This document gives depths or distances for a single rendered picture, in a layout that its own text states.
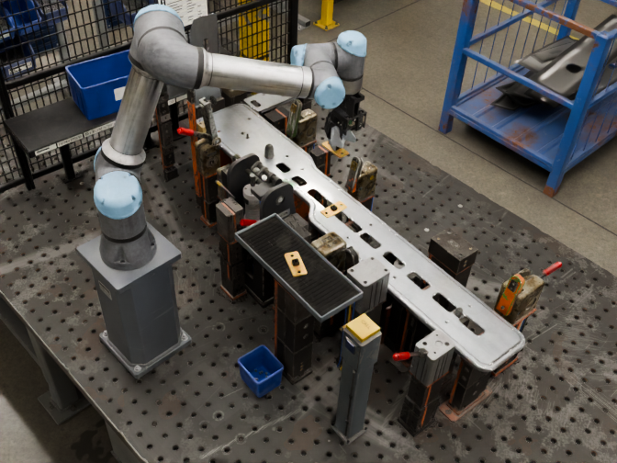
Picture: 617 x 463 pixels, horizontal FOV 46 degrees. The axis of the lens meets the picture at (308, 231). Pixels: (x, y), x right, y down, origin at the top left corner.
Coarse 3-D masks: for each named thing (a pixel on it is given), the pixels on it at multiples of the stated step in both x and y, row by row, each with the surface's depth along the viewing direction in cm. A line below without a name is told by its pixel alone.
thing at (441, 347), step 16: (432, 336) 187; (432, 352) 183; (448, 352) 185; (416, 368) 189; (432, 368) 184; (448, 368) 192; (416, 384) 194; (432, 384) 193; (416, 400) 198; (432, 400) 200; (400, 416) 208; (416, 416) 201; (432, 416) 208; (416, 432) 206
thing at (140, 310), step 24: (96, 240) 202; (96, 264) 195; (168, 264) 198; (96, 288) 207; (120, 288) 190; (144, 288) 198; (168, 288) 206; (120, 312) 201; (144, 312) 204; (168, 312) 212; (120, 336) 213; (144, 336) 210; (168, 336) 218; (120, 360) 220; (144, 360) 216
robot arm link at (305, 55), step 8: (296, 48) 184; (304, 48) 183; (312, 48) 184; (320, 48) 184; (328, 48) 185; (336, 48) 185; (296, 56) 183; (304, 56) 183; (312, 56) 182; (320, 56) 181; (328, 56) 183; (336, 56) 185; (296, 64) 183; (304, 64) 183; (336, 64) 186
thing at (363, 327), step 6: (360, 318) 177; (366, 318) 177; (348, 324) 176; (354, 324) 176; (360, 324) 176; (366, 324) 176; (372, 324) 176; (354, 330) 175; (360, 330) 175; (366, 330) 175; (372, 330) 175; (378, 330) 175; (360, 336) 173; (366, 336) 173
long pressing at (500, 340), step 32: (224, 128) 258; (256, 128) 259; (288, 160) 246; (320, 192) 235; (320, 224) 224; (384, 224) 226; (416, 256) 216; (416, 288) 206; (448, 288) 207; (448, 320) 199; (480, 320) 199; (480, 352) 191; (512, 352) 192
